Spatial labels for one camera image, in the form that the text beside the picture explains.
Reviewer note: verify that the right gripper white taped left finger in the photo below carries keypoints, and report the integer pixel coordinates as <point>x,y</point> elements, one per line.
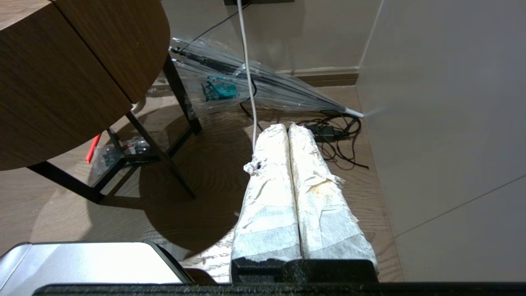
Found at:
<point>269,197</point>

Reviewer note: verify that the right gripper white taped right finger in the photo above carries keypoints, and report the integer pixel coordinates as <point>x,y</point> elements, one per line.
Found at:
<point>320,213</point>

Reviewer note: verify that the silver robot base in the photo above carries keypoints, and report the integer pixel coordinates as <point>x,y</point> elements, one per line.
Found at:
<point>90,263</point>

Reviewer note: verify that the thin black cable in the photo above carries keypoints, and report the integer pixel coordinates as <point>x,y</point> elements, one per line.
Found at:
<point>213,28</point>

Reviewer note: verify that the transparent folded umbrella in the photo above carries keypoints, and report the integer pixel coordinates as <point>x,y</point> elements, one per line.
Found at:
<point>283,88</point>

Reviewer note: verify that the brown skirting board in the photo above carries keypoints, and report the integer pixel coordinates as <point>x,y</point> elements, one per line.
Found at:
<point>324,76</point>

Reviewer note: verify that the crumpled clear plastic wrapper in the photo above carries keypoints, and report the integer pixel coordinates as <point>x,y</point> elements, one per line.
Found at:
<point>133,148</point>

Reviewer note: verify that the red pen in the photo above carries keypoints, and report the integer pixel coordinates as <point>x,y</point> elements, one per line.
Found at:
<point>93,148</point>

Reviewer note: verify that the round wooden side table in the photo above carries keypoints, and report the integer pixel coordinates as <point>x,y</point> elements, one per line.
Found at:
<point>61,82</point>

